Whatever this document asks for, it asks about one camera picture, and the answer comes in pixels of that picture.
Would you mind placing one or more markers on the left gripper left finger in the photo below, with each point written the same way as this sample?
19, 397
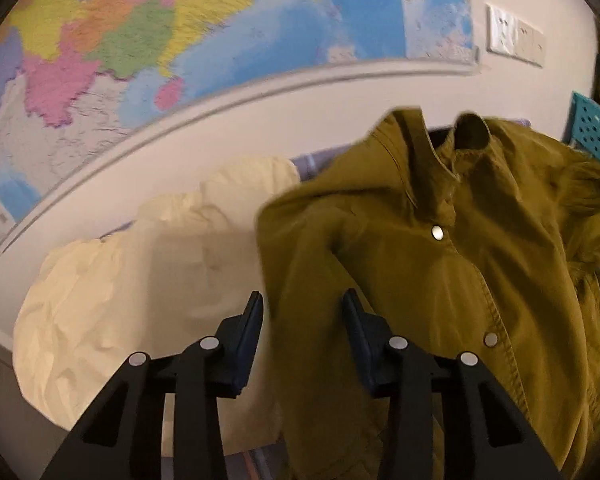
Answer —
119, 436

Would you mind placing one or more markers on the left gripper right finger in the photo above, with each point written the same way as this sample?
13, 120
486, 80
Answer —
485, 436

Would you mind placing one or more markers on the olive green jacket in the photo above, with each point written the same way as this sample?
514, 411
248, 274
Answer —
430, 284

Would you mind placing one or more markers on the purple plaid bed sheet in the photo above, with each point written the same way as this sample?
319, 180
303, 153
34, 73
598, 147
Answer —
310, 164

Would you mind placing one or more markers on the cream folded garment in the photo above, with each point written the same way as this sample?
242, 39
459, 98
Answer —
186, 263

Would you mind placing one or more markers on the teal perforated storage rack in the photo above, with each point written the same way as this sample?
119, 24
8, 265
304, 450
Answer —
583, 125

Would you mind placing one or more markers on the colourful wall map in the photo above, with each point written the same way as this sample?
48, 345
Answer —
77, 77

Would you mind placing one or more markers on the white wall socket middle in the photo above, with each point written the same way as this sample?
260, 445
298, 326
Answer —
530, 44

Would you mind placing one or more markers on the white wall socket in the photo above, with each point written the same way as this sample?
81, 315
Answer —
501, 31
530, 44

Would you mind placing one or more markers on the white wall socket left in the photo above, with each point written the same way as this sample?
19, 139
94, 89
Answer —
501, 31

